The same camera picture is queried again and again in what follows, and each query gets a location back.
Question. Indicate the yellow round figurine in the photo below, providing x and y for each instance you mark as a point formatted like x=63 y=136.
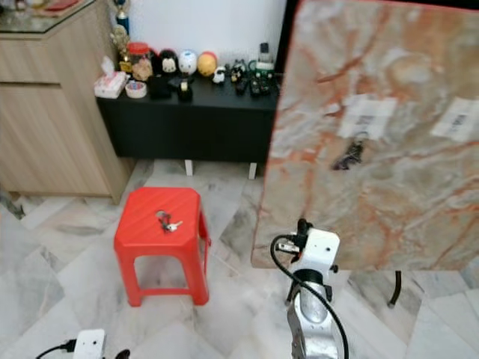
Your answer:
x=207 y=65

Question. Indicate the white round figurine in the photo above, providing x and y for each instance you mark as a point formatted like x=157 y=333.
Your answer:
x=188 y=62

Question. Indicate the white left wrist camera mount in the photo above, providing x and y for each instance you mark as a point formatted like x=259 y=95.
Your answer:
x=90 y=344

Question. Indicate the white barcode sticker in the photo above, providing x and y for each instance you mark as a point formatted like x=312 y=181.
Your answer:
x=368 y=116
x=456 y=120

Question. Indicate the white tape roll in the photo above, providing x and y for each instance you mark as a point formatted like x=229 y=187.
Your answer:
x=136 y=90

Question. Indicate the red lidded jar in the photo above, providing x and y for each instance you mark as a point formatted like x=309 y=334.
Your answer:
x=139 y=60

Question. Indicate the marble board red edge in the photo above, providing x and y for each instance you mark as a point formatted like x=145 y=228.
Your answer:
x=404 y=202

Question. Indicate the black round figurine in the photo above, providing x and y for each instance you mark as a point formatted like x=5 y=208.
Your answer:
x=168 y=63

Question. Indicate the light wooden cabinet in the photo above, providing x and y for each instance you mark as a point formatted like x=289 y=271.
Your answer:
x=52 y=112

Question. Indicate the small black cat figurine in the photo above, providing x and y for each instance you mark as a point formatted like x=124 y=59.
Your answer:
x=237 y=72

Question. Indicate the small white figurine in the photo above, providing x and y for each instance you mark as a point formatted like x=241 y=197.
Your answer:
x=219 y=75

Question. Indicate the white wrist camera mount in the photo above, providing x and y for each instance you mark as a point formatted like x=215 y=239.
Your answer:
x=320 y=248
x=90 y=344

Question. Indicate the pink tissue box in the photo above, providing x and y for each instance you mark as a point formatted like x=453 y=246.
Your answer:
x=111 y=84

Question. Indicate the red flat case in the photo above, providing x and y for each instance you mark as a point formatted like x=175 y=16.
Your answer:
x=61 y=5

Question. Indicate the blue gold trophy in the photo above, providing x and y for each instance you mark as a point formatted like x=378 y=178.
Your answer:
x=122 y=19

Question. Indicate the red plastic stool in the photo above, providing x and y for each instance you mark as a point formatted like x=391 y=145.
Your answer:
x=157 y=243

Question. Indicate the black low console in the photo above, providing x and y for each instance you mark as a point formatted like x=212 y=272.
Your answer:
x=194 y=123

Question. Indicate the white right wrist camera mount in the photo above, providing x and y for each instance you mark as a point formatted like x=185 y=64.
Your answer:
x=320 y=248

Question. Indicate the silver key bunch black fob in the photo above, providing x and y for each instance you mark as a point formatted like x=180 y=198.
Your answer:
x=169 y=224

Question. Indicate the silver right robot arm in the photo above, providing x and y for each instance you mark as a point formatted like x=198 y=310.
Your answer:
x=310 y=321

